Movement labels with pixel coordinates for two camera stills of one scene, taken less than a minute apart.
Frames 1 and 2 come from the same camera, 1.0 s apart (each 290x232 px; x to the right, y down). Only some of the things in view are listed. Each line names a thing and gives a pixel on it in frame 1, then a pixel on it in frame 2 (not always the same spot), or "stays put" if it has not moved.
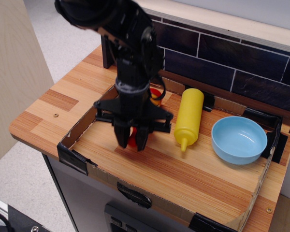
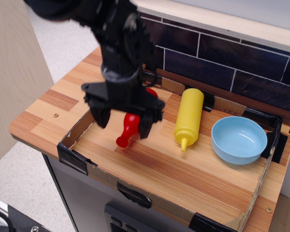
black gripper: x=133 y=106 → x=123 y=91
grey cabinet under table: x=85 y=198 stays put
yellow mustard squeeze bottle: x=189 y=117 stays put
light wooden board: x=20 y=71 stays put
